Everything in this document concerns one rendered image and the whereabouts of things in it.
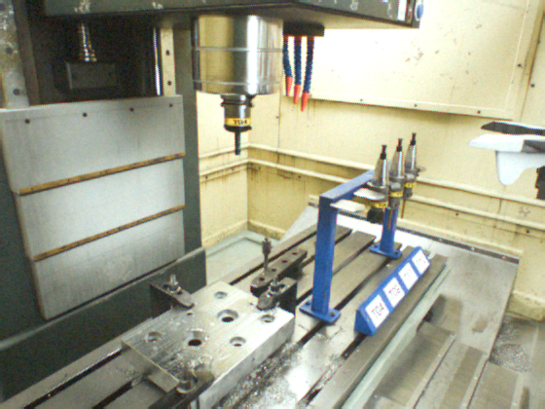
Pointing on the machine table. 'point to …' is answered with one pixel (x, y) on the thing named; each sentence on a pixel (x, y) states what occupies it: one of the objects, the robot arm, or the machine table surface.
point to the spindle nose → (236, 55)
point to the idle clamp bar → (278, 271)
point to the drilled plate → (234, 372)
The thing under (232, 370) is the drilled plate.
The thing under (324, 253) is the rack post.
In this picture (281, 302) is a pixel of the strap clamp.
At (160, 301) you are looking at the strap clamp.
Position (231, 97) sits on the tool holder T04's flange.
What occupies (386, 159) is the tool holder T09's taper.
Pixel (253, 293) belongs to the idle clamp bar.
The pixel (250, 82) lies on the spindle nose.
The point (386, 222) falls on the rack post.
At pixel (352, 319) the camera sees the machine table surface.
